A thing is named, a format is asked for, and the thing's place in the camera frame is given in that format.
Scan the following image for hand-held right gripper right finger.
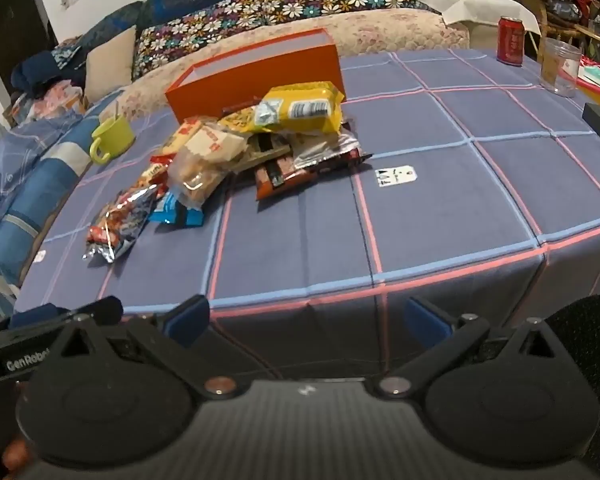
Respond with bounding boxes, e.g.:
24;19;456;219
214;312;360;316
377;296;568;400

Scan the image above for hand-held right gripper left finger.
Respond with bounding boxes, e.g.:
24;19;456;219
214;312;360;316
56;296;241;400

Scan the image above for blue cookie packet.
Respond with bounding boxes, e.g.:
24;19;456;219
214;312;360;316
149;191;204;227

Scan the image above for blue red foil packet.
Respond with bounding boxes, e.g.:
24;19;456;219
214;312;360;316
82;185;168;264

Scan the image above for clear red rice cracker packet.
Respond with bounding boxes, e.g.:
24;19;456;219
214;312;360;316
139;156;175;195

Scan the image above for red white crisps packet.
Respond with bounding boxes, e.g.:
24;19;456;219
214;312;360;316
167;117;248;208

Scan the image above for dark orange snack packet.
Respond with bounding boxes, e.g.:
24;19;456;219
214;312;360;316
254;152;376;201

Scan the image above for silver snack packet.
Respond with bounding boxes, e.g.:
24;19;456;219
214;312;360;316
292;127;361;171

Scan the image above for yellow patterned snack packet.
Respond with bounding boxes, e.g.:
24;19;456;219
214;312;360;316
217;107;261;134

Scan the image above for orange cardboard box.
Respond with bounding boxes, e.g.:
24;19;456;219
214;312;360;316
165;28;346;126

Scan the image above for person's left hand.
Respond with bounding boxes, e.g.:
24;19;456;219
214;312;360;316
1;430;37;467

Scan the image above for blue checked tablecloth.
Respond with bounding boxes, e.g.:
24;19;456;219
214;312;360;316
15;47;600;381

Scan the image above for person's black fleece clothing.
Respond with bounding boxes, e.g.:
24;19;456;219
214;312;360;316
545;294;600;480

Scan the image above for blue striped blanket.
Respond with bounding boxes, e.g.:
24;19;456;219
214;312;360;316
0;87;126;301

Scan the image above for green mug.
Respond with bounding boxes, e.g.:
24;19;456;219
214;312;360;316
89;116;136;166

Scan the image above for pink printed cloth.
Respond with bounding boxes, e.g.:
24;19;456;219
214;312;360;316
10;82;88;121

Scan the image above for beige pillow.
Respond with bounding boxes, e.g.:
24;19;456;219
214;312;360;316
84;25;138;103

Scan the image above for clear plastic cup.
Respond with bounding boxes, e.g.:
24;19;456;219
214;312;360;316
539;37;583;98

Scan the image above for dark blue clothing heap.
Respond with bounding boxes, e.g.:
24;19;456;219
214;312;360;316
10;50;88;98

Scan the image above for red soda can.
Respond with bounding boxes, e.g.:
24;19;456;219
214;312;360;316
496;16;526;67

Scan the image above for white cloth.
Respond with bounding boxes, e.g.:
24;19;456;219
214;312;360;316
410;0;541;41

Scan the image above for dark door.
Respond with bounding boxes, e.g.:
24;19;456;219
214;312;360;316
0;0;61;101

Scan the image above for rattan chair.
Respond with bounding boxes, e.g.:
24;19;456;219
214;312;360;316
490;0;600;51

